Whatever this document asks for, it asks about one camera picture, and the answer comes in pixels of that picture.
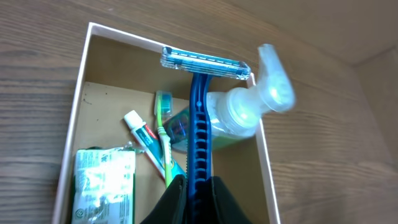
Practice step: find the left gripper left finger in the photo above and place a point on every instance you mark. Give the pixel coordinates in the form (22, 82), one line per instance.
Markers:
(170, 209)

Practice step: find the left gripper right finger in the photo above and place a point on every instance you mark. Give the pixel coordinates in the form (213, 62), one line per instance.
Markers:
(226, 208)

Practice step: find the Colgate toothpaste tube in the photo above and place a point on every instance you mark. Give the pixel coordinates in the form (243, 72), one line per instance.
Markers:
(151, 144)

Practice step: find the green white soap packet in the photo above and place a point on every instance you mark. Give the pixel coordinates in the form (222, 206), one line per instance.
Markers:
(104, 185)

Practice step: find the clear soap pump bottle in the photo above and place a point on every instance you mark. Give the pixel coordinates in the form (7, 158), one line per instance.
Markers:
(234, 115)

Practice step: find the green white toothbrush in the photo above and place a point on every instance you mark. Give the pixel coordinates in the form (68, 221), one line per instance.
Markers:
(164, 138)

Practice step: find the blue disposable razor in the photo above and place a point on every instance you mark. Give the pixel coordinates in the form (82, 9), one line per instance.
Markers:
(200, 124)

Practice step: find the white cardboard box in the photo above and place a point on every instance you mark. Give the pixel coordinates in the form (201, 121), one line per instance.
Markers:
(120, 72)

